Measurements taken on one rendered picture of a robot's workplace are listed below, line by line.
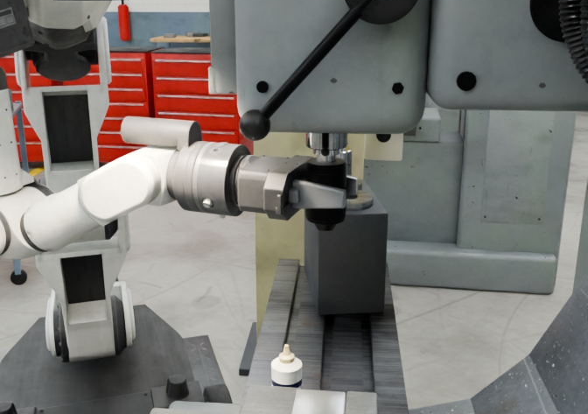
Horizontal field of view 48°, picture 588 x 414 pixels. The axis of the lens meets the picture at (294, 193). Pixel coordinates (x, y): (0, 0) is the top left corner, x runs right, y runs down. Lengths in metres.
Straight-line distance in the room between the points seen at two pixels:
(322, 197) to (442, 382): 2.06
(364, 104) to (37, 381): 1.27
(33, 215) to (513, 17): 0.65
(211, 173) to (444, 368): 2.16
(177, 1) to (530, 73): 9.49
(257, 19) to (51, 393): 1.21
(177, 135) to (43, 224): 0.24
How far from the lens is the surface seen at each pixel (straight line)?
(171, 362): 1.74
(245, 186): 0.76
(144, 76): 5.62
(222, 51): 0.74
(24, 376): 1.78
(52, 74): 1.43
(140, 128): 0.84
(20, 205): 1.01
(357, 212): 1.14
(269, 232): 2.64
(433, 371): 2.82
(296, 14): 0.65
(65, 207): 0.93
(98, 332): 1.61
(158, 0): 10.12
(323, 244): 1.14
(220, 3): 0.74
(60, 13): 1.08
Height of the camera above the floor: 1.45
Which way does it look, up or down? 17 degrees down
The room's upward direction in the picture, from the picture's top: straight up
